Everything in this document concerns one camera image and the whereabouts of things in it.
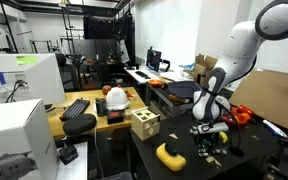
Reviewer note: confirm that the white marker pen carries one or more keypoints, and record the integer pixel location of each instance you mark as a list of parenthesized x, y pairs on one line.
[(274, 128)]

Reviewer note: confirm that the small wooden shape piece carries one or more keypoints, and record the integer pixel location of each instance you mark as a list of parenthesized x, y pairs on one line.
[(210, 159), (173, 136), (218, 163)]

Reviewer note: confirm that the orange ball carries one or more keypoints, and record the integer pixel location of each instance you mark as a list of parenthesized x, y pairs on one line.
[(106, 89)]

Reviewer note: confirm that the white desk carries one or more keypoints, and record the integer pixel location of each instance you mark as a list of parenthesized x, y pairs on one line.
[(134, 76)]

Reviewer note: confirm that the open cardboard box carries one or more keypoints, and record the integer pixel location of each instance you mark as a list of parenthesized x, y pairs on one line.
[(204, 63)]

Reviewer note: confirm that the white computer monitor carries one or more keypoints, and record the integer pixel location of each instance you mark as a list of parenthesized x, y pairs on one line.
[(44, 80)]

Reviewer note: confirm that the dark mug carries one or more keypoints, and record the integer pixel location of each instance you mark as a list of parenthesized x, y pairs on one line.
[(101, 107)]

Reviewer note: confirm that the black mesh office chair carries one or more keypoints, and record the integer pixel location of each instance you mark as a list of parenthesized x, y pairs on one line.
[(105, 71)]

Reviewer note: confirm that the brown cardboard panel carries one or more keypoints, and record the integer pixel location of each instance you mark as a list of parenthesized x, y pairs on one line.
[(270, 96)]

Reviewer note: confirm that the black box red label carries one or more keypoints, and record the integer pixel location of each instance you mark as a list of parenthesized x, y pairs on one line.
[(115, 117)]

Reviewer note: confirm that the small black keyboard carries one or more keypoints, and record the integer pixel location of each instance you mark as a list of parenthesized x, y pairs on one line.
[(142, 74)]

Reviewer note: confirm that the black padded chair headrest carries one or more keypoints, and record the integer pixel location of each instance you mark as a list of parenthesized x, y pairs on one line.
[(79, 124)]

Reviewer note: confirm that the green yellow plush toy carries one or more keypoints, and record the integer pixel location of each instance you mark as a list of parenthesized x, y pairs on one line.
[(223, 137)]

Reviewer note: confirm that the black computer monitor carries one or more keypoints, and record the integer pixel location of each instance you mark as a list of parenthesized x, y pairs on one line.
[(154, 60)]

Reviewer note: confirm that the large white box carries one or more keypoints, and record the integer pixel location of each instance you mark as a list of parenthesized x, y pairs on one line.
[(14, 130)]

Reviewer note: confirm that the red orange plastic toy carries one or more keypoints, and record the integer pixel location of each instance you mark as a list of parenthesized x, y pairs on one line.
[(243, 111)]

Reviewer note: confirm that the black curtain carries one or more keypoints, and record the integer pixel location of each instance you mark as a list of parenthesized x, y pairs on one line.
[(107, 26)]

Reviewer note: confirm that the empty orange bowl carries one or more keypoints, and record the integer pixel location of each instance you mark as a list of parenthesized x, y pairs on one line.
[(155, 82)]

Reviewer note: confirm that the closed cardboard box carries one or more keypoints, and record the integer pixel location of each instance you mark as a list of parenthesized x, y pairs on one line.
[(202, 80)]

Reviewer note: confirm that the green sticky note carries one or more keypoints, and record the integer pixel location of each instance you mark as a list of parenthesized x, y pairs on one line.
[(26, 60)]

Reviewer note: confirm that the small tan box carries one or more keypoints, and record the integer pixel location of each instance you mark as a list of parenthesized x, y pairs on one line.
[(128, 114)]

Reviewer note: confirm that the wooden desk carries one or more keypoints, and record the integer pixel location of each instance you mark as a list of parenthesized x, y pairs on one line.
[(90, 128)]

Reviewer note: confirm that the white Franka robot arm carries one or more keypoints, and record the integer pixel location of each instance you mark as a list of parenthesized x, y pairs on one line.
[(240, 46)]

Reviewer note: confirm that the black rubber knob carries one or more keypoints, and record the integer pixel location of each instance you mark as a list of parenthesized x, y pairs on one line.
[(171, 149)]

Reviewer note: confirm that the grey metal shelf table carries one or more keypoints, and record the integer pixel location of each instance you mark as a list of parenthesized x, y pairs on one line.
[(177, 106)]

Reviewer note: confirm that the grey Unitree device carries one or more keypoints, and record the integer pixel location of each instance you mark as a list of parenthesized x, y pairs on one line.
[(7, 166)]

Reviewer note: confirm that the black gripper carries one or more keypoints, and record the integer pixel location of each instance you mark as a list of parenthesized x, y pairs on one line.
[(206, 138)]

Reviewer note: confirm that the black joystick controller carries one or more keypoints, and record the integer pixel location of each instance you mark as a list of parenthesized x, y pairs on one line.
[(67, 152)]

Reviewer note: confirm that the white hard hat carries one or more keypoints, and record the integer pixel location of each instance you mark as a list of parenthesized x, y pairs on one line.
[(117, 98)]

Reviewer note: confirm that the blue tape strip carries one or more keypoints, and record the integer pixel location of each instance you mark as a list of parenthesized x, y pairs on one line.
[(1, 77)]

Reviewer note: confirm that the wooden shape sorter box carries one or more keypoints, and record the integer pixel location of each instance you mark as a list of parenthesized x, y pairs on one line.
[(145, 125)]

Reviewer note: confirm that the large black keyboard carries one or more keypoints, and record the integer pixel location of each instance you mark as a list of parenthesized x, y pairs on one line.
[(74, 109)]

